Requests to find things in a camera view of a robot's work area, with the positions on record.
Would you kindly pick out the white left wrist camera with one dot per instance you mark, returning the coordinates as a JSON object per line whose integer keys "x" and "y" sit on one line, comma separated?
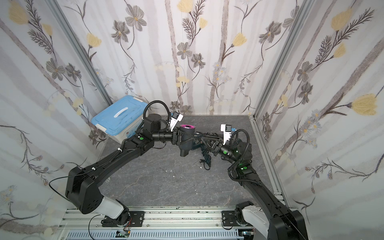
{"x": 175, "y": 118}

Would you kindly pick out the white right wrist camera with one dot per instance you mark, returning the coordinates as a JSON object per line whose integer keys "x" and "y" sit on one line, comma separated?
{"x": 227, "y": 132}

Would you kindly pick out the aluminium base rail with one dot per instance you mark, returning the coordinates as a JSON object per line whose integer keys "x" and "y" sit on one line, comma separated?
{"x": 170, "y": 223}

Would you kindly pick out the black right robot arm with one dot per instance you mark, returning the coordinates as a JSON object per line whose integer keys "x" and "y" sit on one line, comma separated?
{"x": 275, "y": 221}

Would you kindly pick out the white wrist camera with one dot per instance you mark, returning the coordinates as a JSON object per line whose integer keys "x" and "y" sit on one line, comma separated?
{"x": 175, "y": 118}
{"x": 227, "y": 132}

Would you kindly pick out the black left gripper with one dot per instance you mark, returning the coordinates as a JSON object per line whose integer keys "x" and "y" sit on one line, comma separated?
{"x": 174, "y": 137}

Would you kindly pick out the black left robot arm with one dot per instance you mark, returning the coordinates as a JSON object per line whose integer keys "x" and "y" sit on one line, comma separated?
{"x": 83, "y": 183}

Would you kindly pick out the dark green hair dryer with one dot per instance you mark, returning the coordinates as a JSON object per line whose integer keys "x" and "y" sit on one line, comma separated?
{"x": 206, "y": 161}

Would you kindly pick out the blue lid storage box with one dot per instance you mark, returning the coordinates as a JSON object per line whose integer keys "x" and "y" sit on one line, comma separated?
{"x": 121, "y": 119}

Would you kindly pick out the black hair dryer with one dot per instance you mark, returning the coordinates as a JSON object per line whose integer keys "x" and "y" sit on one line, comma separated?
{"x": 190, "y": 138}

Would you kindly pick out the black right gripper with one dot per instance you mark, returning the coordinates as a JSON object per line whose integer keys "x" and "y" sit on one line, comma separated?
{"x": 216, "y": 147}

